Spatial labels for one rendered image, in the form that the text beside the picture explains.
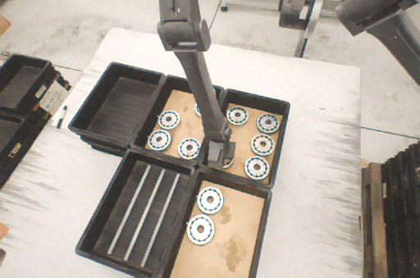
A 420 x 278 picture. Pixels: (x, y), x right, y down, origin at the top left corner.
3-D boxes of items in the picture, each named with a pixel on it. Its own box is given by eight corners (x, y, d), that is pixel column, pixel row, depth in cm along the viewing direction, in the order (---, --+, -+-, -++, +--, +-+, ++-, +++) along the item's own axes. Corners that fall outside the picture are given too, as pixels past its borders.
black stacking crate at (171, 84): (171, 88, 134) (166, 74, 124) (225, 102, 129) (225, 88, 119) (137, 157, 116) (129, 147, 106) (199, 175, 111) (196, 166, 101)
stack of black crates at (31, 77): (52, 90, 222) (12, 52, 183) (84, 97, 217) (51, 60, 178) (22, 131, 203) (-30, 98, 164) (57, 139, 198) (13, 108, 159)
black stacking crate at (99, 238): (137, 157, 116) (129, 148, 106) (198, 176, 110) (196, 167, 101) (89, 253, 98) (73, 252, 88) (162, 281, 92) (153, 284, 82)
